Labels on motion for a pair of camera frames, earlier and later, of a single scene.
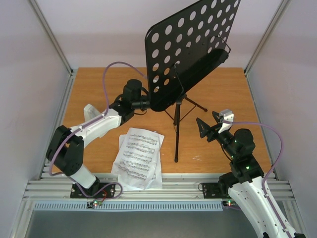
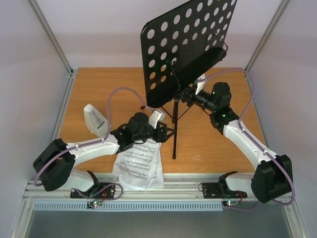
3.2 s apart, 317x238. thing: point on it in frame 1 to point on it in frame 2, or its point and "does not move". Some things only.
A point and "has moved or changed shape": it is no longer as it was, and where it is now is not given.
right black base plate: (212, 191) does not move
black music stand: (183, 47) has moved or changed shape
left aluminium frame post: (44, 23) does not move
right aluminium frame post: (266, 35) does not move
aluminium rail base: (175, 187) does not move
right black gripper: (213, 129) to (187, 93)
